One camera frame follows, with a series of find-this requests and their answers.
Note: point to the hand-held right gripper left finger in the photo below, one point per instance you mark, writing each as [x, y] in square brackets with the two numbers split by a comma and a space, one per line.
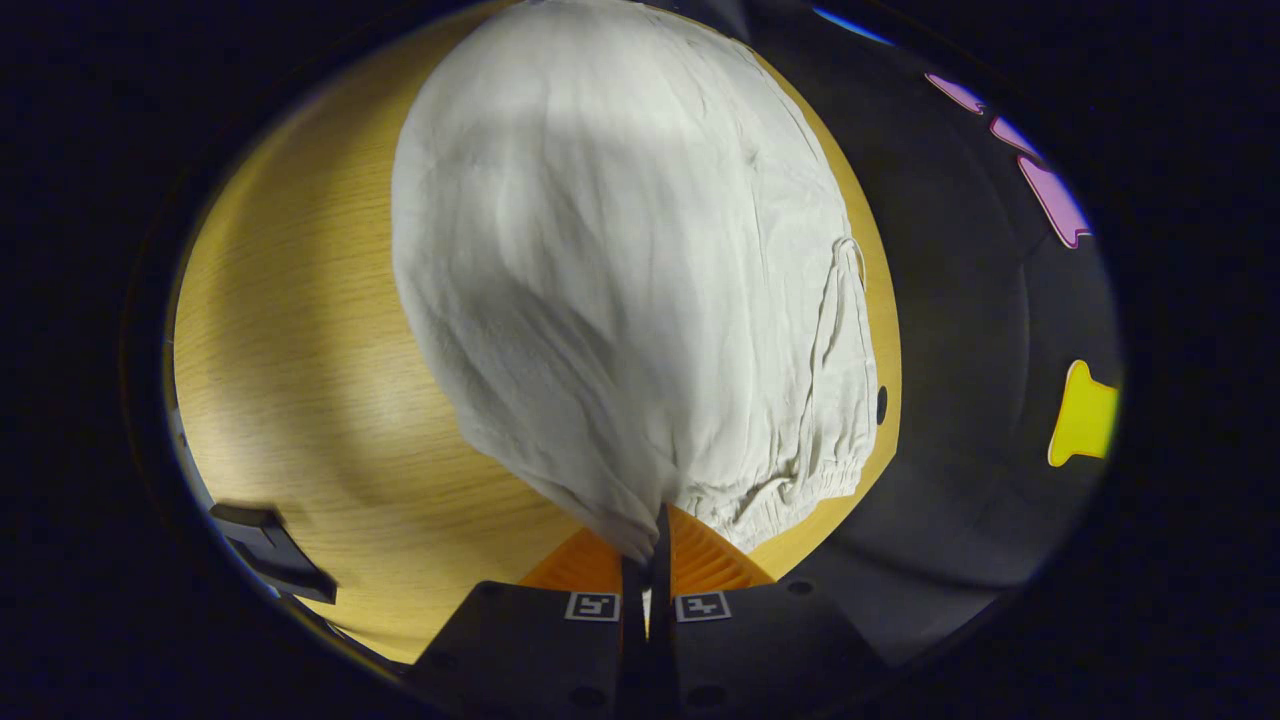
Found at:
[633, 640]

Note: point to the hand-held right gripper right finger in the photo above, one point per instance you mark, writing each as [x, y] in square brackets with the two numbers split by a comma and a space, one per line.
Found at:
[660, 640]

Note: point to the white jeans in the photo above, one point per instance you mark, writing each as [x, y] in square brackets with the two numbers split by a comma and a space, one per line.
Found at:
[620, 300]

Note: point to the black bracket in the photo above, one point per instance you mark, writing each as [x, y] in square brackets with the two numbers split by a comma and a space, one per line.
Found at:
[270, 555]

